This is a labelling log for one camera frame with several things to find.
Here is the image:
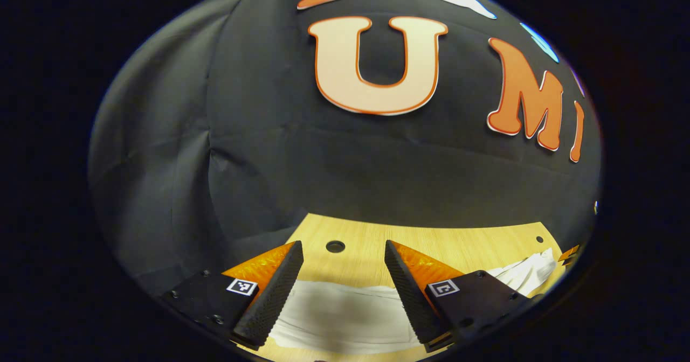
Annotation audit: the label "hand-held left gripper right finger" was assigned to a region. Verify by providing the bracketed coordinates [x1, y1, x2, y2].
[384, 239, 534, 353]

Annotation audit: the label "white jeans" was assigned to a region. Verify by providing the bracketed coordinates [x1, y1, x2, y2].
[267, 248, 558, 354]

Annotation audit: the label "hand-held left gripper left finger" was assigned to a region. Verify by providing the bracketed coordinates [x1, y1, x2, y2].
[159, 240, 305, 351]

